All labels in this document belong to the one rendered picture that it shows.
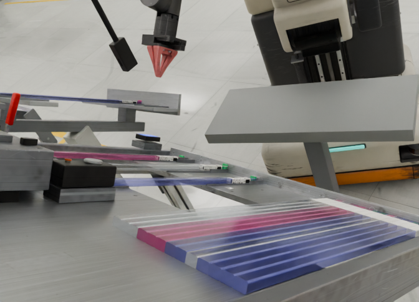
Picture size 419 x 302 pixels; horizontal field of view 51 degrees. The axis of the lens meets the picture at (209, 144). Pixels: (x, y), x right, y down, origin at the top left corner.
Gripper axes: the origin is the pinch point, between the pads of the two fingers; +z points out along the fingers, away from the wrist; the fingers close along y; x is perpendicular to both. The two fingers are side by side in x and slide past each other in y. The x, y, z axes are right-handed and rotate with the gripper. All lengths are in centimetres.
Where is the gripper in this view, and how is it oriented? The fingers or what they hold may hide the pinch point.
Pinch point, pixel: (158, 73)
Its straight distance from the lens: 113.0
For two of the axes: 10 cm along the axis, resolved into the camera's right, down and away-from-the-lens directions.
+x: 6.6, 0.3, 7.5
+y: 7.3, 1.9, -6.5
